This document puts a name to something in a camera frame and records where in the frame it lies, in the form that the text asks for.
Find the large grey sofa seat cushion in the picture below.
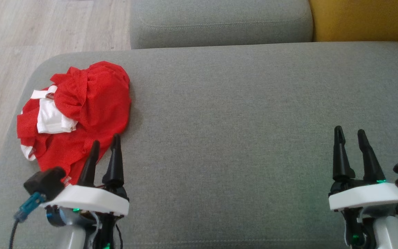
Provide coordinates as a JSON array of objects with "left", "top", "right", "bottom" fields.
[{"left": 0, "top": 41, "right": 398, "bottom": 249}]

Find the red shirt with white panels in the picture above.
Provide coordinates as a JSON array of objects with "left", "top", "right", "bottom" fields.
[{"left": 17, "top": 86, "right": 116, "bottom": 184}]

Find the left camera cable teal plug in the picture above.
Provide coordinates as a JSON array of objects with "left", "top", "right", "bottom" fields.
[{"left": 8, "top": 192, "right": 47, "bottom": 249}]

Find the wide yellow sofa back cushion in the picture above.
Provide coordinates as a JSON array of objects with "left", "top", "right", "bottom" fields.
[{"left": 309, "top": 0, "right": 398, "bottom": 43}]

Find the red mesh shorts white trim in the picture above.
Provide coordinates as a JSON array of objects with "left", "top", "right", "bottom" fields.
[{"left": 49, "top": 61, "right": 132, "bottom": 139}]

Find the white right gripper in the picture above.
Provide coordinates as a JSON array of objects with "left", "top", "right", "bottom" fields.
[{"left": 329, "top": 126, "right": 398, "bottom": 212}]

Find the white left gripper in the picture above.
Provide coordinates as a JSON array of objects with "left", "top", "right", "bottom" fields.
[{"left": 44, "top": 134, "right": 130, "bottom": 217}]

